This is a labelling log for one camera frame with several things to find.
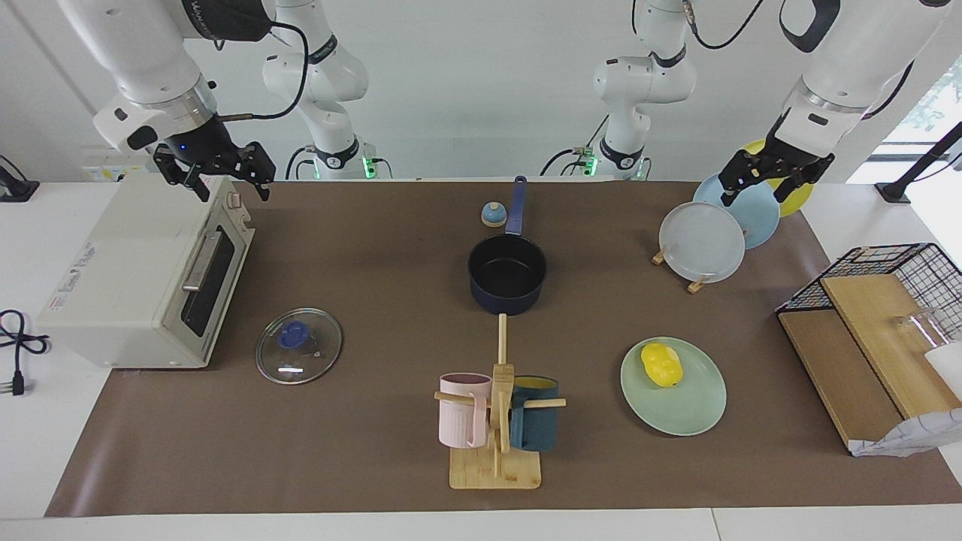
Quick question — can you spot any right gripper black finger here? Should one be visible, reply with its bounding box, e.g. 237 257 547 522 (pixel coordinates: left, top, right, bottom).
154 149 211 201
239 141 276 201

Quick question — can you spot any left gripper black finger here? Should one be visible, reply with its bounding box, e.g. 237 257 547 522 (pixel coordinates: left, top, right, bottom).
774 154 835 204
718 150 764 207

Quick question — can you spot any glass lid with blue knob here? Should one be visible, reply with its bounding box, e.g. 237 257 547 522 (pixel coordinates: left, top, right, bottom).
255 307 343 385

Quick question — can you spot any yellow potato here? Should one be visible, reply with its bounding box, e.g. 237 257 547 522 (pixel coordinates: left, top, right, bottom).
640 343 683 388

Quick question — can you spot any yellow plate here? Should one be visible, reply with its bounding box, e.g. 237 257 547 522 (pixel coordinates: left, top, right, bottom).
740 139 815 218

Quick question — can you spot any light blue plate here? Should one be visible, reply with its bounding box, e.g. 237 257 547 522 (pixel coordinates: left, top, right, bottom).
692 173 781 250

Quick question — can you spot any grey plate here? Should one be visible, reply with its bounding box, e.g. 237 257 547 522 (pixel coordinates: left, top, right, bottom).
659 201 746 285

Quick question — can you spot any wooden plate rack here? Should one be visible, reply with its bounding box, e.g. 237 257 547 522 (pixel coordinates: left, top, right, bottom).
652 240 711 294

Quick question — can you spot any light green plate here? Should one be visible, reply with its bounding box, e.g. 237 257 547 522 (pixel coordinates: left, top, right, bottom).
620 336 728 437

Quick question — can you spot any cream toaster oven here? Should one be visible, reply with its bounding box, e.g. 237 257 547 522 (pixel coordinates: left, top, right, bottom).
36 174 256 370

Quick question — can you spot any light wooden board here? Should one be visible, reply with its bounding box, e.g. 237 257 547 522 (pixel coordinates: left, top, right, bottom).
819 274 962 420

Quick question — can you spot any clear glass cup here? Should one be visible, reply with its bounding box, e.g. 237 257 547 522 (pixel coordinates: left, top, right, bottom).
891 307 946 348

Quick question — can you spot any dark wooden board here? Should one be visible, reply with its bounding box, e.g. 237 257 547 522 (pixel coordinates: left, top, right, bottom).
778 308 906 452

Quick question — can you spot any white plastic cup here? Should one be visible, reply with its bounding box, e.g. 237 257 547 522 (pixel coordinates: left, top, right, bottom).
923 342 962 380

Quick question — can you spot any dark blue saucepan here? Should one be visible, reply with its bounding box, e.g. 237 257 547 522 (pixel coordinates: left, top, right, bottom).
467 176 548 316

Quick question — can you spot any brown table mat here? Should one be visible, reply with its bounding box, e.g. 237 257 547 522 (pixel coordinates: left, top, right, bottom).
44 179 962 518

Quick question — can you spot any white patterned cloth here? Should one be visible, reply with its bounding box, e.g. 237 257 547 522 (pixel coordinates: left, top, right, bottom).
849 408 962 458

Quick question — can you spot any pink ribbed mug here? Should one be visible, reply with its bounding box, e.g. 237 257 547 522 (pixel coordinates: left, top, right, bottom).
438 373 493 449

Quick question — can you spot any teal mug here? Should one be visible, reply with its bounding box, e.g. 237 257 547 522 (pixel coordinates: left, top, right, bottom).
510 376 561 452

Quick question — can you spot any wooden mug tree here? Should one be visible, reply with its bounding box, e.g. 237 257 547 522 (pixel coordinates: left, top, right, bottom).
434 314 567 491

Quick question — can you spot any white wall socket strip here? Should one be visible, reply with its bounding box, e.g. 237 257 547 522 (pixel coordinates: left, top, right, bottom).
81 164 160 183

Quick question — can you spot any black camera stand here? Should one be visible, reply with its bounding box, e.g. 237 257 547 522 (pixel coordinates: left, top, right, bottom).
874 120 962 204

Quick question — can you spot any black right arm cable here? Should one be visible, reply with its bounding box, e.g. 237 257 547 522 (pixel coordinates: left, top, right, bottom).
214 21 310 121

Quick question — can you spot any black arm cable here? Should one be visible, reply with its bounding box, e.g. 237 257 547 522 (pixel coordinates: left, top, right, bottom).
214 21 310 121
680 0 767 50

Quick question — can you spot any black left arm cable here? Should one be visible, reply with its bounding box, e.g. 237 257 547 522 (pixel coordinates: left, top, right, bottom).
680 0 767 50

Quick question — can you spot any black wire basket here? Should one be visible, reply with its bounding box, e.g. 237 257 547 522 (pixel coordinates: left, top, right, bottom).
776 242 962 343

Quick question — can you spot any black clamp mount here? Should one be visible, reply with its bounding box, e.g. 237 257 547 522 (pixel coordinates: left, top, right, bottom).
0 154 40 204

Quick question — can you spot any black power cord with plug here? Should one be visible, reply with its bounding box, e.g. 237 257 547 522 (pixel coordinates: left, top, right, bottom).
0 308 51 397

